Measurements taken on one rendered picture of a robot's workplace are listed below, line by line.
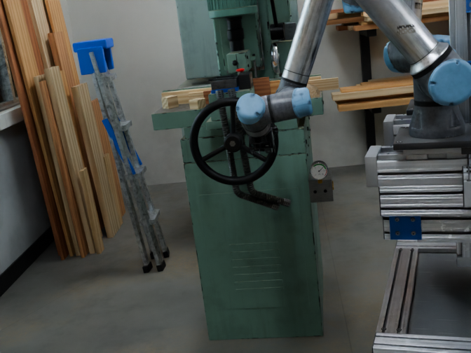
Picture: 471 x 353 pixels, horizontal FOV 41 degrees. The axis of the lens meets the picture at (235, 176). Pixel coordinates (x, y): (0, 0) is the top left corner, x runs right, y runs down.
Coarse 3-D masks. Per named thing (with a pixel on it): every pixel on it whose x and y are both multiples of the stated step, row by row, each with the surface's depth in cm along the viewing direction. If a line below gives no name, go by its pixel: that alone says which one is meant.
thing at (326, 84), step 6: (324, 78) 227; (330, 78) 225; (336, 78) 224; (312, 84) 226; (318, 84) 226; (324, 84) 225; (330, 84) 225; (336, 84) 225; (192, 96) 233; (198, 96) 233
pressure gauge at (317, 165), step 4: (320, 160) 213; (312, 164) 213; (316, 164) 211; (320, 164) 211; (324, 164) 211; (312, 168) 212; (316, 168) 212; (320, 168) 212; (324, 168) 212; (312, 172) 212; (316, 172) 212; (320, 172) 212; (324, 172) 212; (312, 176) 213; (316, 176) 213; (320, 176) 212; (324, 176) 212; (320, 180) 215
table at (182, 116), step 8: (320, 96) 213; (184, 104) 234; (312, 104) 212; (320, 104) 212; (160, 112) 222; (168, 112) 220; (176, 112) 219; (184, 112) 219; (192, 112) 219; (320, 112) 213; (152, 120) 222; (160, 120) 221; (168, 120) 221; (176, 120) 220; (184, 120) 220; (192, 120) 219; (208, 120) 211; (216, 120) 209; (160, 128) 222; (168, 128) 221; (208, 128) 210; (216, 128) 209
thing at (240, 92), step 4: (252, 88) 213; (224, 92) 206; (236, 92) 205; (240, 92) 205; (244, 92) 205; (248, 92) 205; (252, 92) 212; (208, 96) 207; (212, 96) 207; (224, 96) 206; (236, 96) 205; (240, 96) 205; (212, 100) 207; (228, 108) 207; (212, 112) 208; (216, 112) 208; (228, 112) 207; (212, 116) 208; (216, 116) 208; (228, 116) 208; (212, 120) 209
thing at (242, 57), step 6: (228, 54) 223; (234, 54) 223; (240, 54) 222; (246, 54) 224; (228, 60) 224; (240, 60) 223; (246, 60) 223; (228, 66) 224; (234, 66) 224; (240, 66) 224; (246, 66) 223; (228, 72) 225; (234, 72) 225
